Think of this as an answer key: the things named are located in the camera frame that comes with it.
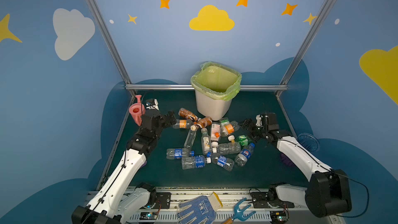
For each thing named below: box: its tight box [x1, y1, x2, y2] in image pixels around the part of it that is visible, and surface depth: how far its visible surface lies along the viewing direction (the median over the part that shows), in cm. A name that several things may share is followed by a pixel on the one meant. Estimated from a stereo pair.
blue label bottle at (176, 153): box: [165, 148, 195, 160], surface depth 86 cm
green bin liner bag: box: [190, 61, 243, 102], surface depth 96 cm
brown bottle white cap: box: [190, 116, 213, 132], surface depth 98 cm
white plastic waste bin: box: [194, 89, 233, 121], surface depth 101 cm
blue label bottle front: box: [181, 155, 212, 170], surface depth 84 cm
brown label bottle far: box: [178, 107, 199, 122], surface depth 105 cm
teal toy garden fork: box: [232, 197, 257, 222], surface depth 73 cm
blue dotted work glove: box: [176, 191, 223, 224], surface depth 73 cm
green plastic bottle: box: [235, 134, 253, 147], surface depth 95 cm
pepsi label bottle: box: [234, 142, 256, 167], surface depth 86 cm
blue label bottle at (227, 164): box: [210, 152, 235, 172], surface depth 85 cm
